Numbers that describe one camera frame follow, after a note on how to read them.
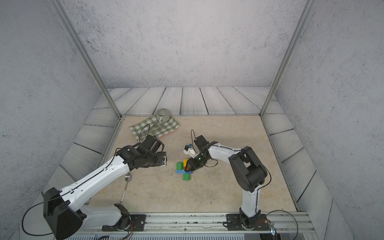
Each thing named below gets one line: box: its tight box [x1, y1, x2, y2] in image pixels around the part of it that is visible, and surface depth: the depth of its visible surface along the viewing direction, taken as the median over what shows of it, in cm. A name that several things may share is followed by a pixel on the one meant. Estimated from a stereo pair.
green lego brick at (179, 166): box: [176, 162, 184, 170], surface depth 91 cm
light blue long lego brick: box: [176, 170, 193, 174], surface depth 88 cm
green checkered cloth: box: [129, 114, 180, 143], surface depth 115 cm
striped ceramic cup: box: [156, 108, 170, 124], surface depth 113 cm
